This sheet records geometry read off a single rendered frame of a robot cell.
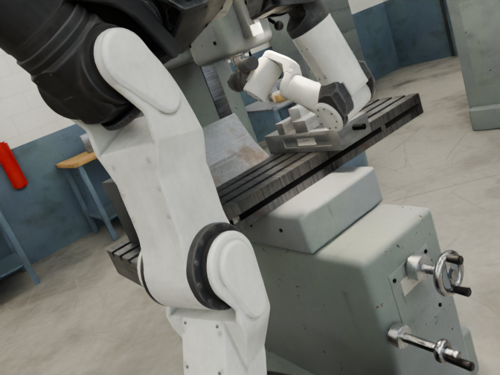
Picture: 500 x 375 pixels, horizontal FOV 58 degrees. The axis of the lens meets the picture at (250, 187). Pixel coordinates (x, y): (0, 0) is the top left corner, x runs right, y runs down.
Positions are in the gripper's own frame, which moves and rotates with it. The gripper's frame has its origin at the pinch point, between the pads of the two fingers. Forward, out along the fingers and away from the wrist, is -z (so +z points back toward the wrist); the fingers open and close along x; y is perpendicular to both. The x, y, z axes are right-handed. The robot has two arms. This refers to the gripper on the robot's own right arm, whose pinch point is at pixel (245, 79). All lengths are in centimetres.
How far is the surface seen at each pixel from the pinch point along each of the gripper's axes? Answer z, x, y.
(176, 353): -80, 66, 122
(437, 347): 58, -8, 70
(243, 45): 9.4, -0.7, -9.4
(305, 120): 3.8, -12.9, 18.7
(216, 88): -38.6, 2.7, 1.1
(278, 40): -497, -183, -9
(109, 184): 18, 48, 12
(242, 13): 11.8, -2.6, -17.2
